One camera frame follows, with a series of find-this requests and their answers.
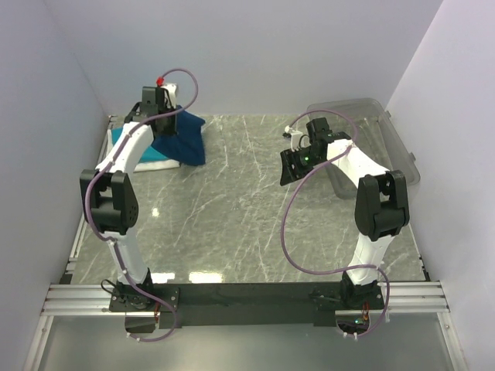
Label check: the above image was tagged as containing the dark blue t-shirt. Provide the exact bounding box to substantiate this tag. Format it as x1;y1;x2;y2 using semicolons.
152;111;206;166

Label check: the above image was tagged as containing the teal folded t-shirt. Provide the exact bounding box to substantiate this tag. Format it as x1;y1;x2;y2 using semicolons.
107;128;169;164

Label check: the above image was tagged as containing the clear plastic bin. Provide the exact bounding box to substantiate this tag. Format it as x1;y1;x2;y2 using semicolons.
302;98;421;201

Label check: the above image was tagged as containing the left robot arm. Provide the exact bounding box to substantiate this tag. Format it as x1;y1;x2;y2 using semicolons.
80;83;178;311

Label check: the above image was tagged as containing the black base beam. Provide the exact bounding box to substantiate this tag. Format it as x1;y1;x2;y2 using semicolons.
109;282;384;328

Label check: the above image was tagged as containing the purple cable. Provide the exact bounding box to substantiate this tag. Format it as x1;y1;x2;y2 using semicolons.
280;109;391;339
84;68;200;343

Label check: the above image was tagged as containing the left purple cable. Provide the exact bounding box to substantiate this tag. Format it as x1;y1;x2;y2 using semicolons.
84;68;200;343

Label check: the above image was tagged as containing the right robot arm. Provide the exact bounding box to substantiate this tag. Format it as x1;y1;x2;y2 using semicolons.
280;117;410;308

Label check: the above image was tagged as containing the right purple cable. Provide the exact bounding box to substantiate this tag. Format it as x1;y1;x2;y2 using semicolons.
280;109;391;339

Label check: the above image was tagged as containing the white folded t-shirt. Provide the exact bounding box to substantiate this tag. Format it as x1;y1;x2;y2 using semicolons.
109;127;182;174

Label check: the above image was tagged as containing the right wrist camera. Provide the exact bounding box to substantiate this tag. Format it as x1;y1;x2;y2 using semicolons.
282;125;305;151

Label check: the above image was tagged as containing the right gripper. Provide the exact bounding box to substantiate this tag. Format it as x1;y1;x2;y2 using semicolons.
280;146;325;186

